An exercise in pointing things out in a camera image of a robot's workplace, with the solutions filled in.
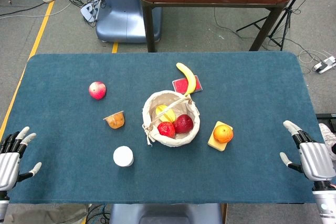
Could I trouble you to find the robot torso base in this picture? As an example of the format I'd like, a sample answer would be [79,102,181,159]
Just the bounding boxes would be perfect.
[109,203,223,224]

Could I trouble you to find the red square card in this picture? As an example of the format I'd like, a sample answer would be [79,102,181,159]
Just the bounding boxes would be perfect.
[172,75,204,95]

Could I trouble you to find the white power strip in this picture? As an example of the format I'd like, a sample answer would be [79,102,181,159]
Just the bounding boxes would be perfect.
[311,55,336,73]

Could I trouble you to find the red pink apple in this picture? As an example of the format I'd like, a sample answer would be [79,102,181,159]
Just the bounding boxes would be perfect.
[88,81,107,101]

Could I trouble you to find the blue table cloth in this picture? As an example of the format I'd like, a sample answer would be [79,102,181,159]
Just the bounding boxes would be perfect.
[5,51,325,205]

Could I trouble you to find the white cylindrical cup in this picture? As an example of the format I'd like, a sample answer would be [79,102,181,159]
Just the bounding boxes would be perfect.
[113,146,134,167]

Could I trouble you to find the red strawberry fruit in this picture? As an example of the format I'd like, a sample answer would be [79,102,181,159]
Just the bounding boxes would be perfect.
[157,121,176,138]

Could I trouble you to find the orange fruit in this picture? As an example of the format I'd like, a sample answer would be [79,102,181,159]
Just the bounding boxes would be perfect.
[213,125,234,144]

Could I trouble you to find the yellow banana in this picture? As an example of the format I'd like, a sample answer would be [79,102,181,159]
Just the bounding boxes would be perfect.
[175,62,197,97]

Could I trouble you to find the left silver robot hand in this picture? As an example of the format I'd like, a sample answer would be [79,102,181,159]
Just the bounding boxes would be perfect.
[0,126,43,191]

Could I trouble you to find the dark red apple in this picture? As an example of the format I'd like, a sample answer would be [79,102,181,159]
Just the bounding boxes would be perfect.
[173,114,194,134]

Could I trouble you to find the black tripod stand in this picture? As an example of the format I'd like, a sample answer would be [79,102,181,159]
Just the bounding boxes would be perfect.
[236,0,316,51]

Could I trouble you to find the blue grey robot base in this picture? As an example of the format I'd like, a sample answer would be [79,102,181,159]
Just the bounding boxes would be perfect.
[95,0,162,43]

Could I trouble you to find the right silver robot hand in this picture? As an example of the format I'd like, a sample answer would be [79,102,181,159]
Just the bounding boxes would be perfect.
[279,120,336,182]

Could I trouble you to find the white fabric basket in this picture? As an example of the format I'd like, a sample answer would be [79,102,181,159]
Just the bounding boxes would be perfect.
[142,90,201,147]

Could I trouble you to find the yellow star fruit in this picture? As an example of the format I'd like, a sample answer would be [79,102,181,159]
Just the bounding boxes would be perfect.
[155,104,176,124]

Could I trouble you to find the orange jelly cup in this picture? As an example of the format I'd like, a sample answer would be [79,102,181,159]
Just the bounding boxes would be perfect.
[103,111,125,130]

